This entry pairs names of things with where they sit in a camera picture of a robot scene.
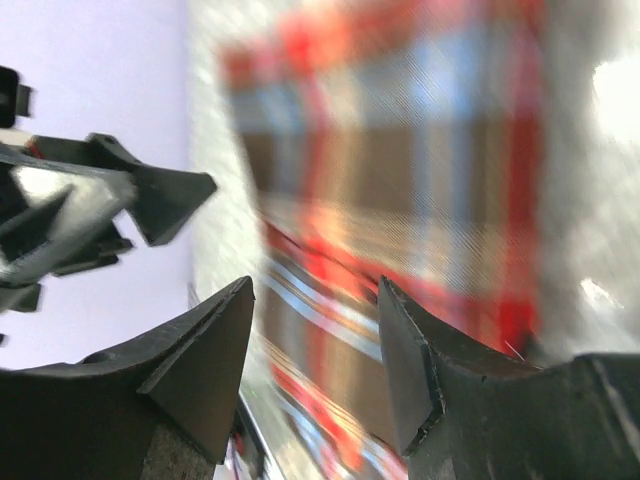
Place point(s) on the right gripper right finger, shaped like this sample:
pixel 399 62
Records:
pixel 462 410

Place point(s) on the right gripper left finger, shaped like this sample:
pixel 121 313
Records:
pixel 158 406

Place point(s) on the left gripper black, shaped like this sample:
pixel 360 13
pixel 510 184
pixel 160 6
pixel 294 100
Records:
pixel 57 214

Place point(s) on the plaid long sleeve shirt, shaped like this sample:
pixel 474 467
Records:
pixel 396 139

